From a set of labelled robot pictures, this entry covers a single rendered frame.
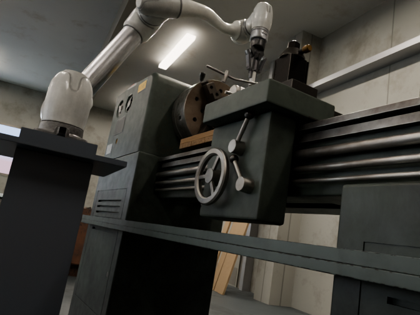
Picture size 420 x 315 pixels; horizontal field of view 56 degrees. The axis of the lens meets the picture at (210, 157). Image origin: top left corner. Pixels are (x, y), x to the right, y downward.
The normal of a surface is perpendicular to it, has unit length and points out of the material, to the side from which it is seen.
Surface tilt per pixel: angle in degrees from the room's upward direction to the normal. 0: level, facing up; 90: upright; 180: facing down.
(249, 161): 90
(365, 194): 90
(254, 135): 90
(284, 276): 90
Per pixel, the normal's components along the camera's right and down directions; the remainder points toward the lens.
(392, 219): -0.85, -0.24
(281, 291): 0.41, -0.12
